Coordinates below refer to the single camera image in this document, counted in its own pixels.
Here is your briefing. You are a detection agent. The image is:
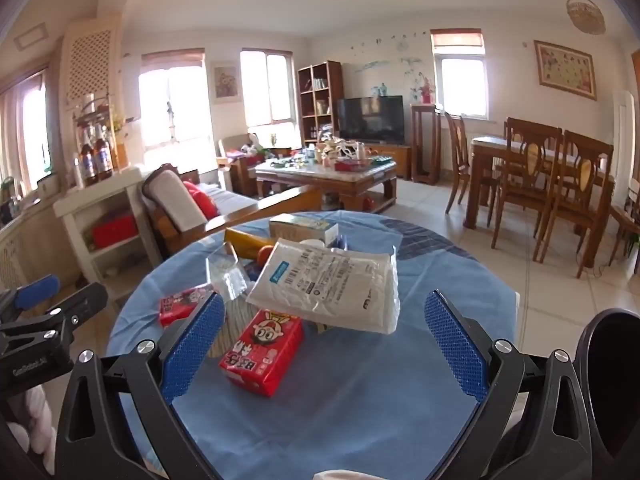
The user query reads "white and green carton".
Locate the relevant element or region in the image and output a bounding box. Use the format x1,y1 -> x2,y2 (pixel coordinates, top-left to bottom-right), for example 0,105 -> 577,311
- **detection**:
268,213 -> 340,248

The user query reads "brown drink bottle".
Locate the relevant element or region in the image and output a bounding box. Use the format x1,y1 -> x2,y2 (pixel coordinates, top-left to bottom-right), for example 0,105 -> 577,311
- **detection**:
95,125 -> 115,182
79,127 -> 98,187

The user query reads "white standing air conditioner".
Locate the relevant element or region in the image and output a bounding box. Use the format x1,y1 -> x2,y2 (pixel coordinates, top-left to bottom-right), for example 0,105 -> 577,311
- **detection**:
611,89 -> 640,196

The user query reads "narrow window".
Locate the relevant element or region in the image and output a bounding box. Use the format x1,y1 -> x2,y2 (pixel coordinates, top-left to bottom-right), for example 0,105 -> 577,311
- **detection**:
240,48 -> 293,126

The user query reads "small framed flower picture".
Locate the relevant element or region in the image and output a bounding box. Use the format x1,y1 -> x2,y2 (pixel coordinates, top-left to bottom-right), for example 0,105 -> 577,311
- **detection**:
212,62 -> 239,103

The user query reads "wooden armchair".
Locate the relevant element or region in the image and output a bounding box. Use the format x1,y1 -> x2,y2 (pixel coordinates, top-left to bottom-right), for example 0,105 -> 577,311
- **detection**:
216,134 -> 266,193

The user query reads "window with red blind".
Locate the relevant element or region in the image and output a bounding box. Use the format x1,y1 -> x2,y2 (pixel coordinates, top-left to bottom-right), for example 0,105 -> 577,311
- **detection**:
431,29 -> 487,120

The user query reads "tall wooden plant stand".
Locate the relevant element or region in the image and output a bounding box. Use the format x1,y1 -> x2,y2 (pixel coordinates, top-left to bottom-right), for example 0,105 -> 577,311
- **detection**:
410,103 -> 443,185

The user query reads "wooden television stand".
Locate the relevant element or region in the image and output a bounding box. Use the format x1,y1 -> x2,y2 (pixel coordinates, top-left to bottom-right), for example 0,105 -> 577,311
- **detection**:
365,142 -> 413,178

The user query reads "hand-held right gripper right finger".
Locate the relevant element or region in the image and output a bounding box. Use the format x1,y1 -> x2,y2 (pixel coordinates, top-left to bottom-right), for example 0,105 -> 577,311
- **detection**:
424,289 -> 601,480

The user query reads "large framed flower picture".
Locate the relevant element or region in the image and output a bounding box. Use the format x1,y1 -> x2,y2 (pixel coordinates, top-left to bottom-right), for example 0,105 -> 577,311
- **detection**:
533,40 -> 598,101

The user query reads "wooden coffee table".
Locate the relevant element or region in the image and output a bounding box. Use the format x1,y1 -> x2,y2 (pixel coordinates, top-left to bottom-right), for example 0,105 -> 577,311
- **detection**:
255,157 -> 398,215

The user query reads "wooden dining table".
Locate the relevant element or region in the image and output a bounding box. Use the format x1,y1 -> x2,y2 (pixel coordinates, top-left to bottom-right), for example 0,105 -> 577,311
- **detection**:
464,135 -> 616,271

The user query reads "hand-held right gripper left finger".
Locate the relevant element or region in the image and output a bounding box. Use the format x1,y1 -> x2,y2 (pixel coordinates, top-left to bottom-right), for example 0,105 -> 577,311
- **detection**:
54,291 -> 226,480

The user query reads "red pillow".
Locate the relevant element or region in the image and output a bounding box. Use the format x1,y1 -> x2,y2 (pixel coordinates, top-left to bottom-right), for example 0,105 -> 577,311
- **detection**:
182,181 -> 220,221

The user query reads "large bright window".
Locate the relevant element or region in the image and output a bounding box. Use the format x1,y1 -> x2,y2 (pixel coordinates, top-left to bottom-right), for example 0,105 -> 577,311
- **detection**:
140,49 -> 207,151

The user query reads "yellow snack packet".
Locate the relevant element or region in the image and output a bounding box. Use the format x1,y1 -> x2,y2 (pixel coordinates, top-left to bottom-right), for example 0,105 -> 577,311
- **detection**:
223,227 -> 276,261

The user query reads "wooden sofa with white cushions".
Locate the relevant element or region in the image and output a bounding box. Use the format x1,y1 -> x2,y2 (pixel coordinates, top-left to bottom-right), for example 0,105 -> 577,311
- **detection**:
140,162 -> 321,261

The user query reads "wooden bookshelf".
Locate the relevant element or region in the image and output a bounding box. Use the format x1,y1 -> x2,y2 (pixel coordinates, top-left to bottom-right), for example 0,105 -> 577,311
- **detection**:
297,60 -> 345,148

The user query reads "flat screen television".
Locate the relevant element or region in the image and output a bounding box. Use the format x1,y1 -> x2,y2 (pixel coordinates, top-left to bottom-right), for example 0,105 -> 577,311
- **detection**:
336,95 -> 405,145

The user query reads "small red snack packet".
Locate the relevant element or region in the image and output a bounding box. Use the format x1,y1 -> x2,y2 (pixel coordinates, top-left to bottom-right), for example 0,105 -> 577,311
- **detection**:
159,284 -> 216,328

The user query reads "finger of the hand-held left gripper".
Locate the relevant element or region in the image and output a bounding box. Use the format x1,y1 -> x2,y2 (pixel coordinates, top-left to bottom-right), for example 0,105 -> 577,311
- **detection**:
0,274 -> 62,321
30,282 -> 109,342

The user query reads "white plastic mailer bag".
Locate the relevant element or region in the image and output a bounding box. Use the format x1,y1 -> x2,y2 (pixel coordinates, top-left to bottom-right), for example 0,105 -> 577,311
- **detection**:
245,238 -> 401,335

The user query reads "white lattice cabinet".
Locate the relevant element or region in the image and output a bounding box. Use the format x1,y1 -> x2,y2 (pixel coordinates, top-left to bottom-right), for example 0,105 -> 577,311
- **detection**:
60,20 -> 123,111

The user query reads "white shelf unit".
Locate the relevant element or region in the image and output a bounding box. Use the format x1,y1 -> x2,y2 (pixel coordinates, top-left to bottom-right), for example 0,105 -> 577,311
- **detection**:
52,166 -> 166,306

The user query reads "pile of small household items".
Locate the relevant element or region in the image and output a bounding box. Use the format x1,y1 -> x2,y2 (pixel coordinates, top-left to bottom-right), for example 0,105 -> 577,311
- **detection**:
270,137 -> 396,173

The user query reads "wooden dining chair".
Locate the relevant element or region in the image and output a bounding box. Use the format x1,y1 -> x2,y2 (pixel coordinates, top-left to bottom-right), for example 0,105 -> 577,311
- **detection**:
532,130 -> 615,279
487,117 -> 563,251
607,195 -> 640,266
444,111 -> 496,215

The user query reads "blue star print tablecloth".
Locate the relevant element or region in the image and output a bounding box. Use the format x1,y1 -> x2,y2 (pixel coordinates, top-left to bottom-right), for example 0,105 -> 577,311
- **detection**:
106,210 -> 521,480

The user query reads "person's left hand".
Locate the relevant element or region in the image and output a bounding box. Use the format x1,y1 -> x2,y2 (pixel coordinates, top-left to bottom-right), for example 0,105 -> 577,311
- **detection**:
9,388 -> 57,476

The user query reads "clear plastic container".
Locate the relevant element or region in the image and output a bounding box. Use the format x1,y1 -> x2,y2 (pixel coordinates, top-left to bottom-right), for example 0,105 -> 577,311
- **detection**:
206,241 -> 249,303

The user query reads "red storage box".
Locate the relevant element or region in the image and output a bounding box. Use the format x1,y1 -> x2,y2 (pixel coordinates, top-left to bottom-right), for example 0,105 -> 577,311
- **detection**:
91,212 -> 139,250

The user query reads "large red snack packet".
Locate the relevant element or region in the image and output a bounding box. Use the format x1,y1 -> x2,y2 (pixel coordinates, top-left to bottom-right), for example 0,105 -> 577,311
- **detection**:
219,308 -> 305,397

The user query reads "hanging pendant lamp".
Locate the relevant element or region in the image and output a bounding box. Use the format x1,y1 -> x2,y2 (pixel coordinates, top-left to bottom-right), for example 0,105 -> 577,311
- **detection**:
561,0 -> 607,36

